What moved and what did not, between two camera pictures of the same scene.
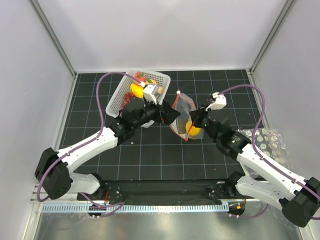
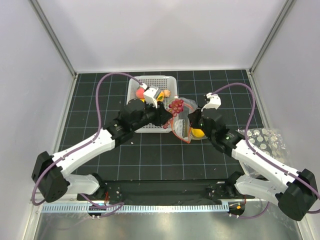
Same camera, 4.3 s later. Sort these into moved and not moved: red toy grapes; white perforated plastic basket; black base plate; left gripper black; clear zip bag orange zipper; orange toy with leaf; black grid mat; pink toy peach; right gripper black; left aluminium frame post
Moved: clear zip bag orange zipper; red toy grapes; orange toy with leaf; pink toy peach; white perforated plastic basket
Not moved: left aluminium frame post; black base plate; left gripper black; right gripper black; black grid mat
